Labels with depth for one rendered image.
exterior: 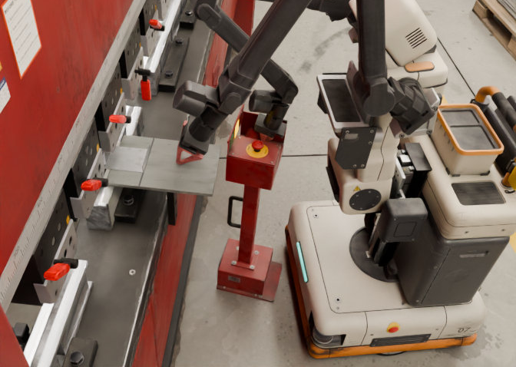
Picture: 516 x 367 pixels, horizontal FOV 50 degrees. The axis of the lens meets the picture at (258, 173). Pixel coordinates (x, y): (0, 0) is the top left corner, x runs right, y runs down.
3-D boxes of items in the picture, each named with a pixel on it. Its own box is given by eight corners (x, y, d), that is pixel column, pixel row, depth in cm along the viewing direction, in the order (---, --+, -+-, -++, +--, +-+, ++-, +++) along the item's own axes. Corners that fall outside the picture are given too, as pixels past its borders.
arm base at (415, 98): (435, 114, 132) (419, 84, 140) (415, 98, 128) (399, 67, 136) (407, 137, 136) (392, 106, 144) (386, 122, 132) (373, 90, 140)
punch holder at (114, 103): (111, 158, 129) (103, 101, 117) (74, 153, 129) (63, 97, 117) (127, 117, 140) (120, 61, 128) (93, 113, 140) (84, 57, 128)
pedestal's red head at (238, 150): (271, 191, 186) (276, 152, 173) (224, 180, 187) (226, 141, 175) (282, 152, 200) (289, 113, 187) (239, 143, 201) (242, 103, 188)
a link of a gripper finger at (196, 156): (164, 163, 137) (182, 141, 132) (170, 143, 142) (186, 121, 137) (188, 175, 140) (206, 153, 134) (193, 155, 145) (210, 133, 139)
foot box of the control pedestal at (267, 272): (273, 302, 232) (276, 286, 223) (216, 289, 234) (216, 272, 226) (282, 264, 245) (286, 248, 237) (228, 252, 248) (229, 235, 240)
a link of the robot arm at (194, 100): (244, 99, 123) (240, 76, 129) (198, 79, 118) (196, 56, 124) (217, 135, 130) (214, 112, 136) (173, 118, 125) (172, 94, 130)
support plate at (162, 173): (212, 196, 137) (212, 194, 137) (106, 185, 137) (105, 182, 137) (221, 147, 150) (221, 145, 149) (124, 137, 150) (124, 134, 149)
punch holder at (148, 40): (148, 61, 157) (144, 8, 146) (118, 57, 157) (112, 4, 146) (159, 33, 168) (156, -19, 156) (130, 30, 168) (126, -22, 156)
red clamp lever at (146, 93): (151, 102, 148) (149, 71, 141) (136, 100, 148) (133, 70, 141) (153, 98, 149) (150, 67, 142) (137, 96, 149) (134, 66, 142)
